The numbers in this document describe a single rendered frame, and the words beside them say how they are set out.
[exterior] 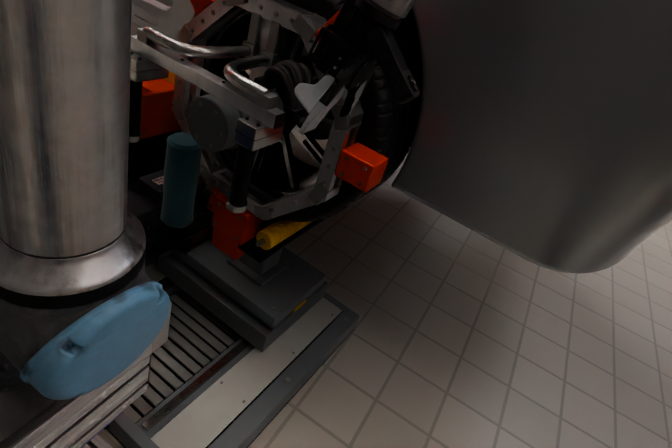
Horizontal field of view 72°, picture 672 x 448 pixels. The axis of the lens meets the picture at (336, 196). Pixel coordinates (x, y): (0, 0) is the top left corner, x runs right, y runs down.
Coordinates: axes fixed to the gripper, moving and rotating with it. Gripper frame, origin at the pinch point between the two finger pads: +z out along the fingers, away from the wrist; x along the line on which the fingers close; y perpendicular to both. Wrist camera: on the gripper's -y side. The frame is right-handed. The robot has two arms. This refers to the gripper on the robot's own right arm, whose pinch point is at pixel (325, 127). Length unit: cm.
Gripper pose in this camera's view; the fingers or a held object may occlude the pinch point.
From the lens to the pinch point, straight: 76.0
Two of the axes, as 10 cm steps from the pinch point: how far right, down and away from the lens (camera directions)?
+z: -4.8, 7.2, 5.0
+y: -7.7, -6.2, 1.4
